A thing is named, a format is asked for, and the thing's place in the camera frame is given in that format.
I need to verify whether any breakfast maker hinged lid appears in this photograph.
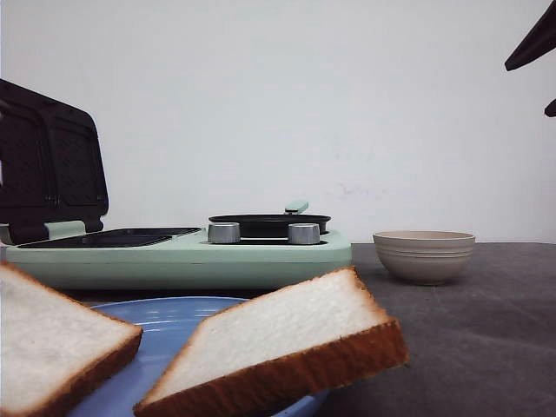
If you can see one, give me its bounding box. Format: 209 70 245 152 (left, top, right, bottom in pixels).
1 80 109 244

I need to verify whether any beige ribbed bowl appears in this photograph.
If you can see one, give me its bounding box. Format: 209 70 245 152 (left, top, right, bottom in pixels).
373 230 475 285

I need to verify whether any left silver control knob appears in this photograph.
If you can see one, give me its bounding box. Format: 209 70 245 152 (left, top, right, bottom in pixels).
208 222 241 244

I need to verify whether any right silver control knob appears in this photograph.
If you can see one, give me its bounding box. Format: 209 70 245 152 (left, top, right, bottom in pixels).
288 223 321 245

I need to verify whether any mint green breakfast maker base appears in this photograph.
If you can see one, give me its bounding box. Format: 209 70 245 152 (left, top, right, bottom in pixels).
1 222 352 290

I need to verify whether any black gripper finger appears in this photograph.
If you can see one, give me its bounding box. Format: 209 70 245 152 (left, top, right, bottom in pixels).
544 99 556 117
505 7 555 71

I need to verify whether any white bread slice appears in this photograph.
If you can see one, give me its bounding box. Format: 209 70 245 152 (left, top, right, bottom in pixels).
133 267 409 416
1 263 142 416

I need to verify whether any blue plate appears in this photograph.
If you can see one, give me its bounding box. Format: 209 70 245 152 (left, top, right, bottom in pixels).
64 296 331 417

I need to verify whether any silver control knob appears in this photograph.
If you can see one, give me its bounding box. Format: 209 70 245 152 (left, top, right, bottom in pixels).
208 222 241 244
288 223 321 245

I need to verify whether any black frying pan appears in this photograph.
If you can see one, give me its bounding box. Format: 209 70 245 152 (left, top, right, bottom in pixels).
208 199 332 239

